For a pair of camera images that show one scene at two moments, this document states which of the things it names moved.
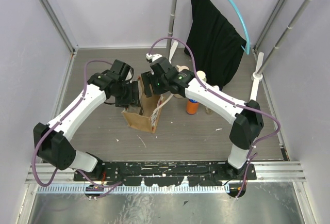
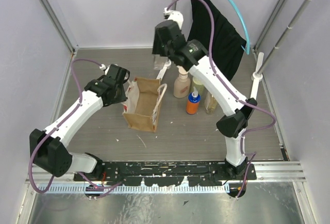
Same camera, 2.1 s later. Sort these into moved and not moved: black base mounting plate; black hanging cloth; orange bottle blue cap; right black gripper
Moved: right black gripper
Not moved: orange bottle blue cap; black hanging cloth; black base mounting plate
